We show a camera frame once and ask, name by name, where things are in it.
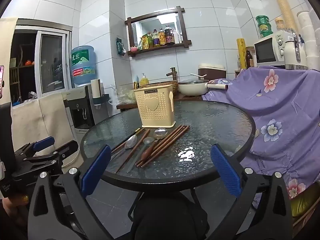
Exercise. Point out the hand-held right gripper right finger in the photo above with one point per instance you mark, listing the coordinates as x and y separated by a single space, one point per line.
226 172

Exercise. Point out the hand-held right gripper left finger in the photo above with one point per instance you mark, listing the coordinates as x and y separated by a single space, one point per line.
96 170

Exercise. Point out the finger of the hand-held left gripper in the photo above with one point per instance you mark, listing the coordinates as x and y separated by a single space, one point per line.
63 152
43 142

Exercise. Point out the small metal spoon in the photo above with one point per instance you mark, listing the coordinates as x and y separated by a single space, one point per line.
131 142

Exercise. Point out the black gold-tipped chopstick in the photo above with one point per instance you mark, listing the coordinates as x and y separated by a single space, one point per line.
138 131

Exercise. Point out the beige perforated utensil holder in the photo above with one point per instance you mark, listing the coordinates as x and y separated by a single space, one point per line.
155 110

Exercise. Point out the person's left hand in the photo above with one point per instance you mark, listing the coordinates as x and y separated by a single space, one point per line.
10 212

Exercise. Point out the beige cloth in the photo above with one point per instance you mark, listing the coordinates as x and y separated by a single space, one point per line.
50 120

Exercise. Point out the grey water dispenser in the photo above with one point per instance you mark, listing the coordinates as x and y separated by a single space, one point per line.
80 110

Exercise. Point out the purple floral cloth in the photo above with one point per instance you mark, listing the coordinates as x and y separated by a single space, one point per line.
282 120

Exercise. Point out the clear plastic bag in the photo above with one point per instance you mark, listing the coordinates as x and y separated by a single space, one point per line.
123 95

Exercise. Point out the sliding window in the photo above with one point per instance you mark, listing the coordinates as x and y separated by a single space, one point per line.
51 60

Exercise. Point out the olive green cloth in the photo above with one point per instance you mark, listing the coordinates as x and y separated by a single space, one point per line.
305 202

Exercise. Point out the blue water jug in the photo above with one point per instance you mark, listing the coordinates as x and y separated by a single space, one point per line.
83 65

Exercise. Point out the cream pan with glass lid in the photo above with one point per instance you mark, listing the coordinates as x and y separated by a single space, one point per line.
191 88

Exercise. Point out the yellow soap dispenser bottle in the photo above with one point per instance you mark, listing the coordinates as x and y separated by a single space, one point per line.
144 81

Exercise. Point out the brown white rice cooker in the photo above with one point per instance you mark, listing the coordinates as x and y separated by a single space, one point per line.
213 71

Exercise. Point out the woven pattern sink basin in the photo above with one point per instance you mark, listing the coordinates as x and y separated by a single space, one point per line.
165 85

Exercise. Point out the bronze faucet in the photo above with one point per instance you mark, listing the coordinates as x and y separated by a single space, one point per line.
172 73

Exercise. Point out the brown glass bottle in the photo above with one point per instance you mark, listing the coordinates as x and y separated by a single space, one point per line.
249 58

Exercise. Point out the yellow wrap roll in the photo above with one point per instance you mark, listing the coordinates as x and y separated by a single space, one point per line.
241 53

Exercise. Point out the green hanging packet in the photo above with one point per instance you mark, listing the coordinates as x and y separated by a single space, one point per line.
121 47

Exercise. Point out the pink bowl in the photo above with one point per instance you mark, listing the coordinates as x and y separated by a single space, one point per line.
134 48

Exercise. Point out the white microwave oven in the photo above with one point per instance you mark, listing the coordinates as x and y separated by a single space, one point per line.
266 50

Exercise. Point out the white electric kettle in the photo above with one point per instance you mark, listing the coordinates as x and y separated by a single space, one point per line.
291 55

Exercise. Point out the yellow green seasoning packet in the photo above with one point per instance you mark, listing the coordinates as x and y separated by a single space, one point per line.
143 43

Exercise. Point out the wooden framed mirror shelf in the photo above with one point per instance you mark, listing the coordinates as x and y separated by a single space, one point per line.
130 30

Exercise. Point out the green bottle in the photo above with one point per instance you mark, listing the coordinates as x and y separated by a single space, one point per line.
149 41

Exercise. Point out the cooking oil bottle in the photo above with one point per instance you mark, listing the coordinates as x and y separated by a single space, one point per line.
156 38

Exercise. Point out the yellow label bottle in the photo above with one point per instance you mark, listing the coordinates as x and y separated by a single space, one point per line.
162 38

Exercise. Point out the stacked green noodle cups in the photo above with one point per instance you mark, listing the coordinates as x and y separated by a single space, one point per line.
263 26

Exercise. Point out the yellow lid jar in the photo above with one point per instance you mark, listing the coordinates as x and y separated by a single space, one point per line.
280 25

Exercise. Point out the white cup stack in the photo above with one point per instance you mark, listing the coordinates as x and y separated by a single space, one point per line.
311 37

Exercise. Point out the tall paper cup stack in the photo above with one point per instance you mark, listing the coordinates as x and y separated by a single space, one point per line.
282 2

